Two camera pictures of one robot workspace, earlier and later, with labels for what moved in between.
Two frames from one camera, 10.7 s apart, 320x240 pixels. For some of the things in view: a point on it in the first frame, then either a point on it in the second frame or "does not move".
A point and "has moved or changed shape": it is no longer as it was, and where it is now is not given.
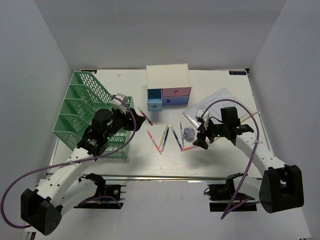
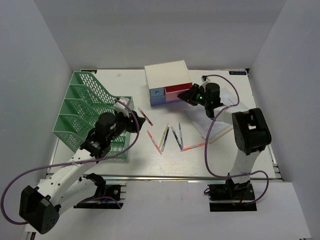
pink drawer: x=176 y=92 has moved or changed shape
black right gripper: x=201 y=140 → x=189 y=96
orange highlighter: x=188 y=148 does not move
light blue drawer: x=154 y=99 has moved or changed shape
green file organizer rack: x=85 y=95 does not move
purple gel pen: x=173 y=129 does not move
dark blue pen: x=165 y=138 does not move
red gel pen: x=145 y=115 does not move
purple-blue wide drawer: x=179 y=100 → x=157 y=100
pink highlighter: x=154 y=142 does not move
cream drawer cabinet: x=168 y=76 does not move
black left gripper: x=129 y=124 does not move
